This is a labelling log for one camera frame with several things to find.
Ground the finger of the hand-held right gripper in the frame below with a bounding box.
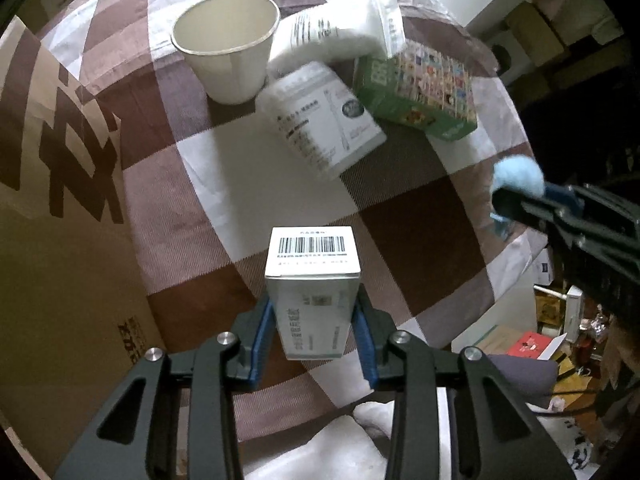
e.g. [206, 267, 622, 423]
[544, 182, 640, 233]
[492, 187, 596, 251]

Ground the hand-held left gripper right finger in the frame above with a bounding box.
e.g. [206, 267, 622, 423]
[352, 285, 576, 480]

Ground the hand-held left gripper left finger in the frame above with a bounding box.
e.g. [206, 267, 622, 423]
[54, 297, 276, 480]

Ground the light blue fluffy cloth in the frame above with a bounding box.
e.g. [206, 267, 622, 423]
[489, 156, 545, 239]

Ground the white green medicine box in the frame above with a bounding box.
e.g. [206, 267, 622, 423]
[264, 226, 362, 361]

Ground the green toy brick box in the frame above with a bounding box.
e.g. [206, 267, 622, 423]
[353, 39, 480, 143]

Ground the brown cardboard box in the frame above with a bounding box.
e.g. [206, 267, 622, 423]
[0, 15, 167, 467]

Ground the white cotton swab packet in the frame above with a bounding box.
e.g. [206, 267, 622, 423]
[256, 61, 388, 183]

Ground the white cotton pad bag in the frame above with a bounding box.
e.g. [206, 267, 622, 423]
[267, 0, 407, 79]

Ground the large white paper cup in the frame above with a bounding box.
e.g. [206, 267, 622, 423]
[171, 0, 281, 106]

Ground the white fleece garment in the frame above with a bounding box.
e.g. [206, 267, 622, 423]
[245, 400, 402, 480]

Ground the red cardboard box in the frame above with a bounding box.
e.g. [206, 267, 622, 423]
[507, 331, 554, 361]

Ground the grey cloth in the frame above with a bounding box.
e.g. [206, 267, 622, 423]
[486, 354, 559, 407]

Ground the brown white checkered tablecloth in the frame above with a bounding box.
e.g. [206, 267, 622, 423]
[35, 0, 547, 444]

